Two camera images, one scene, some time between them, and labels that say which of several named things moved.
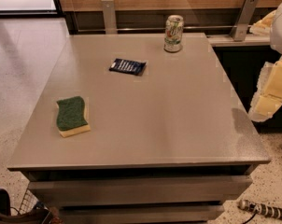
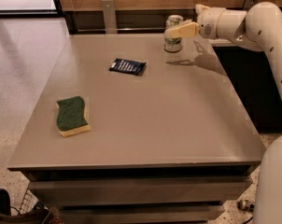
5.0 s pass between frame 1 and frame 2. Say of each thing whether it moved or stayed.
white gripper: moved
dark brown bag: stayed
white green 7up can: stayed
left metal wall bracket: stayed
